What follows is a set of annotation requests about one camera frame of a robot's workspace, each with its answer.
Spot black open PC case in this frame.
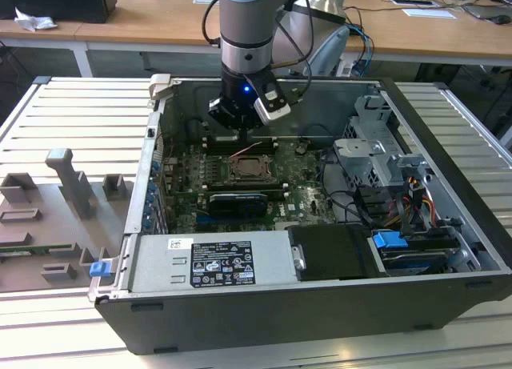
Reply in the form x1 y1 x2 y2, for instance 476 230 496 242
88 73 512 356

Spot small square CPU plate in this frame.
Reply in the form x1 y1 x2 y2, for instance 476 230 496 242
236 159 268 177

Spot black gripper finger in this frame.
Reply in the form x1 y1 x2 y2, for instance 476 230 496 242
207 98 246 144
243 118 262 144

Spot black expansion card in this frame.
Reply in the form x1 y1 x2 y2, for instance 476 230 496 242
207 191 268 220

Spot black data cables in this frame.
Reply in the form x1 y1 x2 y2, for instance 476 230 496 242
322 150 375 228

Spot black box on desk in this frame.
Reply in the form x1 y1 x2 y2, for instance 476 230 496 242
0 0 118 25

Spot blue cables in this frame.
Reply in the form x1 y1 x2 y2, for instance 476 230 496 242
346 22 375 78

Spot grey parts rack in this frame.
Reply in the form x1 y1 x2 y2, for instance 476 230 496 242
0 147 135 294

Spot green circuit board strip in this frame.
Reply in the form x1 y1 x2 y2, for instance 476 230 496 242
0 243 74 255

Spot grey case release handle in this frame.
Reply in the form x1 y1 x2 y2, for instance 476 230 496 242
148 73 174 102

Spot grey metal drive cage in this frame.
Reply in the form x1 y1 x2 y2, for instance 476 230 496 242
333 94 434 191

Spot metal socket cover frame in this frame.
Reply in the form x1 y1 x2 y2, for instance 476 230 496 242
226 154 278 182

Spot coloured power wire bundle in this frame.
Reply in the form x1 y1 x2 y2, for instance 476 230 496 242
394 176 438 230

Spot green motherboard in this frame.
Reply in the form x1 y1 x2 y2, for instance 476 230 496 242
159 138 342 232

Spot grey power supply unit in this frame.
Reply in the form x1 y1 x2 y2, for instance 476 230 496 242
130 229 299 294

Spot wooden desk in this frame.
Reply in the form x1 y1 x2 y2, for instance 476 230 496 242
0 0 512 68

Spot white wrist camera, black bracket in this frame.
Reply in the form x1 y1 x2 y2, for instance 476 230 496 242
246 73 293 126

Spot crumpled white paper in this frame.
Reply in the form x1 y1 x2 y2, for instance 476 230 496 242
14 6 58 33

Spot thin wire locking lever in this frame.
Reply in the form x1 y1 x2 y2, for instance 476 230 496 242
229 141 265 159

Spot hard disk in blue carrier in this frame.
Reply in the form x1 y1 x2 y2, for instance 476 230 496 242
370 230 462 276

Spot black RAM slot bank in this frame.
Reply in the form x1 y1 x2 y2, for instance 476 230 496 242
203 135 279 154
202 178 291 194

